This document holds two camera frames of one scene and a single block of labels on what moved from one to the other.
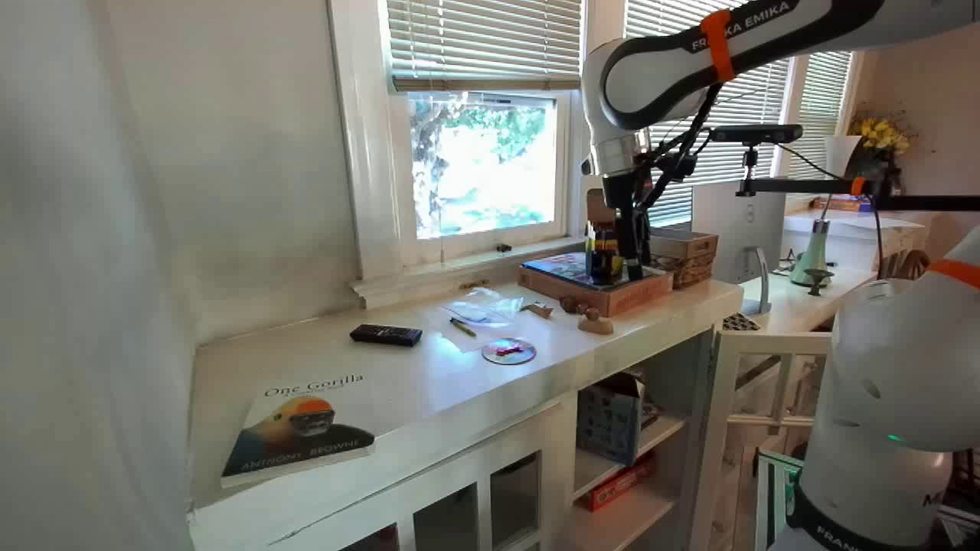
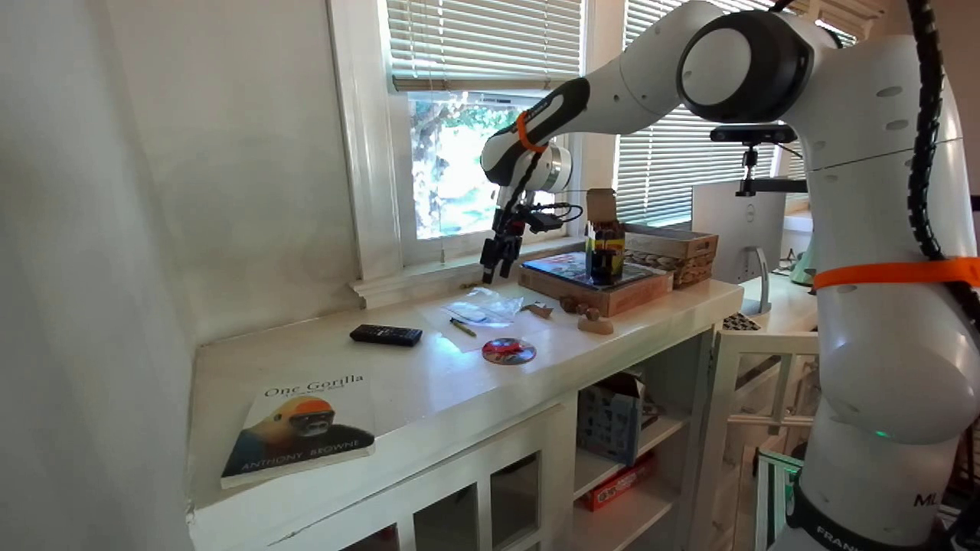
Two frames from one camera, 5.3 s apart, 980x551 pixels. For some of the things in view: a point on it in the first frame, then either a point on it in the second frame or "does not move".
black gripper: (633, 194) → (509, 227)
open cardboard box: (597, 213) does not move
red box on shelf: (619, 480) does not move
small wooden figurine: (597, 326) does not move
